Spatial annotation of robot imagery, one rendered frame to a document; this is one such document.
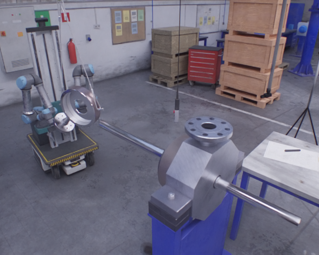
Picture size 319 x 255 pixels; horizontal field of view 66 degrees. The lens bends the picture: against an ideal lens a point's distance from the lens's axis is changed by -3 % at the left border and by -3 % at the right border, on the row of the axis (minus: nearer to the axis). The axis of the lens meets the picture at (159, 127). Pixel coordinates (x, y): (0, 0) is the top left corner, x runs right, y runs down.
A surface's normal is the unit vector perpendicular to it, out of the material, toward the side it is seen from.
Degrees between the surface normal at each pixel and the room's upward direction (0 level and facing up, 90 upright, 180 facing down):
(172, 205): 0
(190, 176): 45
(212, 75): 90
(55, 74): 90
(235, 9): 90
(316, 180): 0
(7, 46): 90
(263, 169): 0
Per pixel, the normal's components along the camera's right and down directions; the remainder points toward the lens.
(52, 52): 0.64, 0.36
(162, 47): -0.73, 0.32
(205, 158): -0.48, -0.39
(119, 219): 0.00, -0.89
